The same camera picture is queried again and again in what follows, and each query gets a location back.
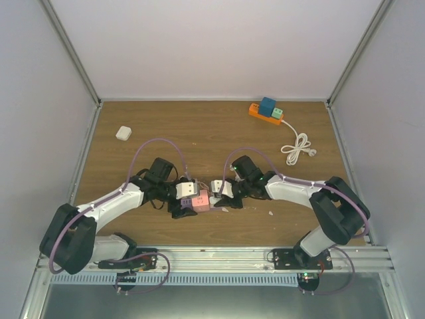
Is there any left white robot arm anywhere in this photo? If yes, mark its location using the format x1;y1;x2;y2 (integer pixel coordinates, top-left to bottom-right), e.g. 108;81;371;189
39;158;199;274

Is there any pink cube adapter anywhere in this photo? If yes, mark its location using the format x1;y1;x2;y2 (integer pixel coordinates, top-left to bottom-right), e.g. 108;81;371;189
191;189;210;213

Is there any blue cube adapter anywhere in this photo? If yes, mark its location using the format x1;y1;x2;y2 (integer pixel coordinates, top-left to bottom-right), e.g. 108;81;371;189
258;97;276;118

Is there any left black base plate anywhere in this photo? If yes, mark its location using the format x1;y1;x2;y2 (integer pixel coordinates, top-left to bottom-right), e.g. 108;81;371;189
97;248;158;271

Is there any purple power strip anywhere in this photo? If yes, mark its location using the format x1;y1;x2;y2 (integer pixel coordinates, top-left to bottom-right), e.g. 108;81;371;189
181;199;228;212

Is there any aluminium front rail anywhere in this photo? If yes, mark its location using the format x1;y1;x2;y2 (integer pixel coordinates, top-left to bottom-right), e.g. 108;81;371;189
35;245;395;274

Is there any white cord of orange strip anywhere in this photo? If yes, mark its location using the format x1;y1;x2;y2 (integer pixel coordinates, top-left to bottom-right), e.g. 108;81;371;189
281;119;317;167

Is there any grey slotted cable duct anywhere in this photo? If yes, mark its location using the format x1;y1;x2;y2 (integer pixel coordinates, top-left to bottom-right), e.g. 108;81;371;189
50;272;298;287

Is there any orange power strip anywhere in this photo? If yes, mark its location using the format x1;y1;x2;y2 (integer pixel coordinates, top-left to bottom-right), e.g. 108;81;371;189
248;103;285;126

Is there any white square plug adapter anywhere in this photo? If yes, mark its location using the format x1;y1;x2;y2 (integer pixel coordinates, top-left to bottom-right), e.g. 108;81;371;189
116;126;132;141

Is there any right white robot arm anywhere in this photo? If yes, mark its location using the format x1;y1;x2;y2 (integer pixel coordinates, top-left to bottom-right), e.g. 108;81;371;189
211;156;371;269

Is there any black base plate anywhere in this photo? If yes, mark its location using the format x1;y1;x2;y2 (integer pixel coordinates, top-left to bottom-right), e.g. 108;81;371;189
97;248;158;271
271;248;333;270

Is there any green cube adapter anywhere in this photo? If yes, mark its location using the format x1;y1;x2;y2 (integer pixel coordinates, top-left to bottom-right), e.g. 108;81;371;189
271;108;283;120

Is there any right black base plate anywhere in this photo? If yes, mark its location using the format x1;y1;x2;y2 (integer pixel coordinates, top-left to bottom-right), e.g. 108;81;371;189
271;248;333;270

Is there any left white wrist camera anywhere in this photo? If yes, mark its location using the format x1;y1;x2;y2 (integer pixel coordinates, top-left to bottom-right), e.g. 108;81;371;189
175;181;199;199

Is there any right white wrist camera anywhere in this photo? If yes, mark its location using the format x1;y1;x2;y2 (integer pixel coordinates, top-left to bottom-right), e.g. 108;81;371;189
211;179;233;198

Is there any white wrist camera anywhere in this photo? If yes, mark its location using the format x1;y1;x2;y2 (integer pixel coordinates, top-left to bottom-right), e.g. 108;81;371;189
211;179;233;198
175;181;199;199

